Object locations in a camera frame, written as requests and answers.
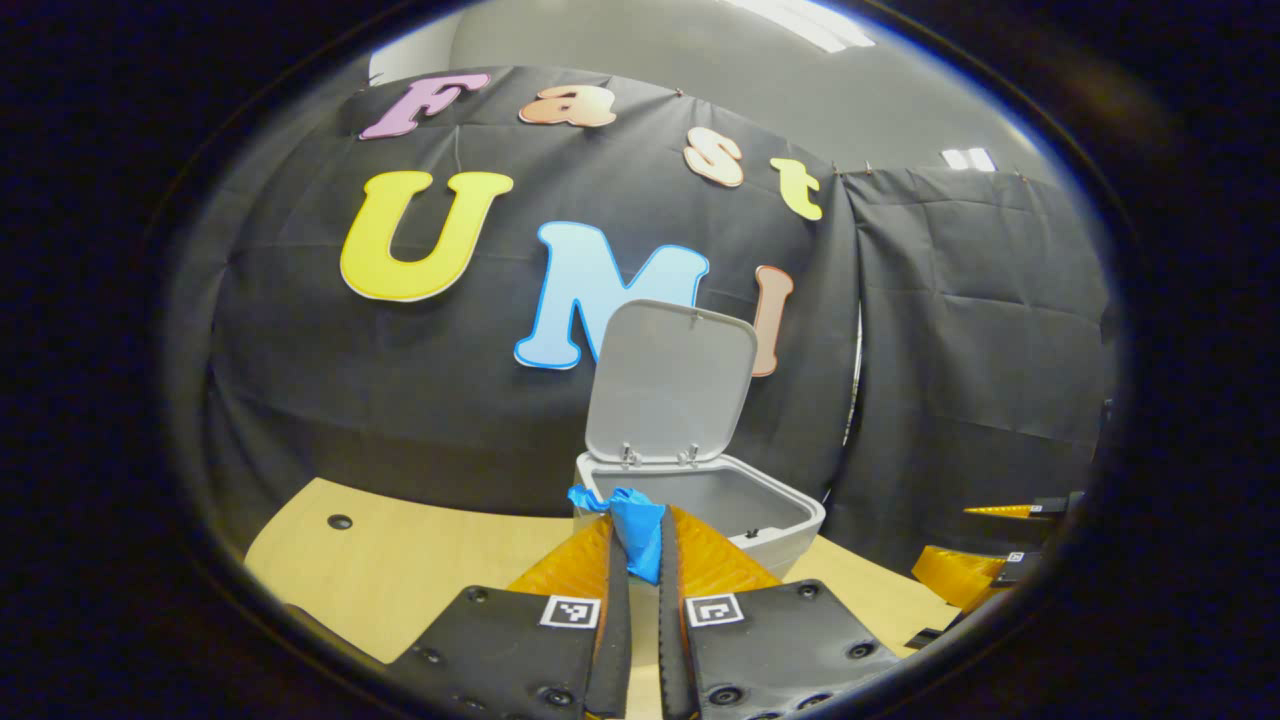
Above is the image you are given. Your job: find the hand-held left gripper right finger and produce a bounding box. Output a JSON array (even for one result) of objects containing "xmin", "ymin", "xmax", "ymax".
[{"xmin": 657, "ymin": 505, "xmax": 901, "ymax": 720}]

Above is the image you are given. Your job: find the wooden desktop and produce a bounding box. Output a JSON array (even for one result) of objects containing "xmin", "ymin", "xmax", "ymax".
[{"xmin": 245, "ymin": 477, "xmax": 961, "ymax": 720}]

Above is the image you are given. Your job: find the blue paper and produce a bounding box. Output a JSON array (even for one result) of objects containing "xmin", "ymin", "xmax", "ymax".
[{"xmin": 568, "ymin": 485, "xmax": 668, "ymax": 586}]

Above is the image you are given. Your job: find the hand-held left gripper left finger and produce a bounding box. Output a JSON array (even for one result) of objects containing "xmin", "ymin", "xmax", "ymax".
[{"xmin": 385, "ymin": 515, "xmax": 634, "ymax": 720}]

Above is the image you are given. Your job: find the light grey desktop garbage bin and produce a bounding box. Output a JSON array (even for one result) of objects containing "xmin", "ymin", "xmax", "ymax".
[{"xmin": 575, "ymin": 298, "xmax": 827, "ymax": 581}]

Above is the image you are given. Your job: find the black backdrop cloth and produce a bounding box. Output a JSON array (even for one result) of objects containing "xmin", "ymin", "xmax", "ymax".
[{"xmin": 205, "ymin": 65, "xmax": 1111, "ymax": 576}]

